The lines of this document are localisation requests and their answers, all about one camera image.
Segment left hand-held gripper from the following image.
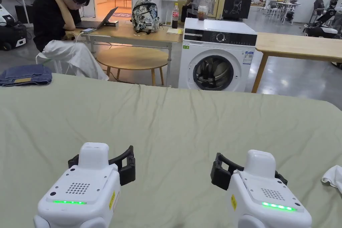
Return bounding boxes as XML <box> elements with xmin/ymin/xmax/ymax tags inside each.
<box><xmin>33</xmin><ymin>142</ymin><xmax>136</xmax><ymax>228</ymax></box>

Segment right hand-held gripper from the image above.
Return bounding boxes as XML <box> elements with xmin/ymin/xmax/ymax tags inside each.
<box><xmin>210</xmin><ymin>150</ymin><xmax>313</xmax><ymax>228</ymax></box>

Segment white cloth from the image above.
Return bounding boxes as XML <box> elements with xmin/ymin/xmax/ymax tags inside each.
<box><xmin>321</xmin><ymin>165</ymin><xmax>342</xmax><ymax>194</ymax></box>

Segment bed with pale green sheet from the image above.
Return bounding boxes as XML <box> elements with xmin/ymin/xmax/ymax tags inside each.
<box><xmin>0</xmin><ymin>72</ymin><xmax>342</xmax><ymax>228</ymax></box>

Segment round low wooden table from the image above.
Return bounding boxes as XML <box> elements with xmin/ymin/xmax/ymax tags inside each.
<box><xmin>95</xmin><ymin>47</ymin><xmax>169</xmax><ymax>87</ymax></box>

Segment folded blue jeans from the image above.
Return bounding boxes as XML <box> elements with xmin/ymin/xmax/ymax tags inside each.
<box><xmin>0</xmin><ymin>64</ymin><xmax>53</xmax><ymax>87</ymax></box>

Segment white washing machine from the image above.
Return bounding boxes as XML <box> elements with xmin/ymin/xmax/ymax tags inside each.
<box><xmin>177</xmin><ymin>5</ymin><xmax>258</xmax><ymax>93</ymax></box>

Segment long wooden table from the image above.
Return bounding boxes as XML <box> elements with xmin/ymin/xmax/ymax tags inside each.
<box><xmin>65</xmin><ymin>0</ymin><xmax>185</xmax><ymax>87</ymax></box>

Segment plain wooden table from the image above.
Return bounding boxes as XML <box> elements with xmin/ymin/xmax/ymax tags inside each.
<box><xmin>251</xmin><ymin>32</ymin><xmax>342</xmax><ymax>93</ymax></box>

